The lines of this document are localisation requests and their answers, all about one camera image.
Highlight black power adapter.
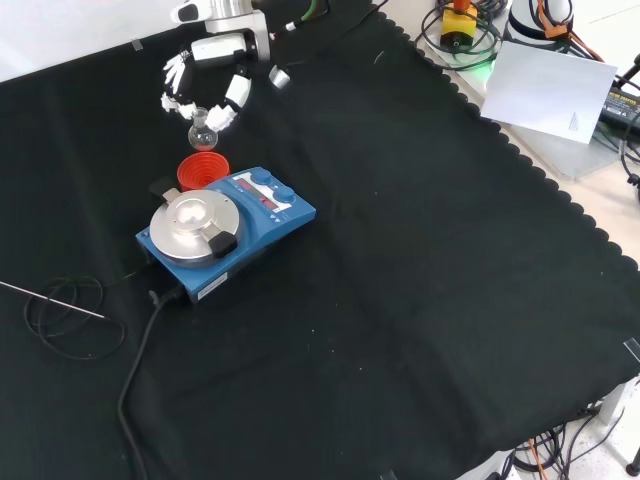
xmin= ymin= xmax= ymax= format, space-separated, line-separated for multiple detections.
xmin=596 ymin=83 xmax=640 ymax=134

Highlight black cable loop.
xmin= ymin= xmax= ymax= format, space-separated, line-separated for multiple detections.
xmin=419 ymin=0 xmax=505 ymax=72

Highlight blue heater with steel plate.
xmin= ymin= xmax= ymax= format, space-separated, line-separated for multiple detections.
xmin=135 ymin=166 xmax=318 ymax=308

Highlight thin black probe cable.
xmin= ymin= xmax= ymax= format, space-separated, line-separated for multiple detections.
xmin=23 ymin=276 xmax=127 ymax=362

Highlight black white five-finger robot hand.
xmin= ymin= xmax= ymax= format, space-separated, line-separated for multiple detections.
xmin=160 ymin=32 xmax=294 ymax=134

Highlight black bench cloth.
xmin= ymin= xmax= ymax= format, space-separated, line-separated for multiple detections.
xmin=0 ymin=0 xmax=640 ymax=480

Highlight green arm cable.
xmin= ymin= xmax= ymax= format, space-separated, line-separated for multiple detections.
xmin=302 ymin=0 xmax=332 ymax=22

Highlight clear round-bottom glass flask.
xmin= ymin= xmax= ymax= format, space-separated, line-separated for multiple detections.
xmin=187 ymin=107 xmax=220 ymax=153

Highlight orange-red flask ring stand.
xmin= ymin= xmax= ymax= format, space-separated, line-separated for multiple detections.
xmin=176 ymin=152 xmax=233 ymax=194

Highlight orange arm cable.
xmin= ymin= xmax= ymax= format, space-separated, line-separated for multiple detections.
xmin=536 ymin=0 xmax=607 ymax=63

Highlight thick black heater power cable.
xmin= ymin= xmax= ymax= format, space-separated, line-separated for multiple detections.
xmin=116 ymin=286 xmax=187 ymax=480

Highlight yellow stop button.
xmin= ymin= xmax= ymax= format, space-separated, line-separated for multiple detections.
xmin=439 ymin=0 xmax=482 ymax=52

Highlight thin metal probe rod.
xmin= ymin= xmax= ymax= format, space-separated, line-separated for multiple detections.
xmin=0 ymin=280 xmax=109 ymax=321

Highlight clear plate under board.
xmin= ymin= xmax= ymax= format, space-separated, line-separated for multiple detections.
xmin=517 ymin=119 xmax=629 ymax=182

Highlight pale board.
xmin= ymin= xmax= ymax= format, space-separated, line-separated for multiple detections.
xmin=479 ymin=40 xmax=619 ymax=147

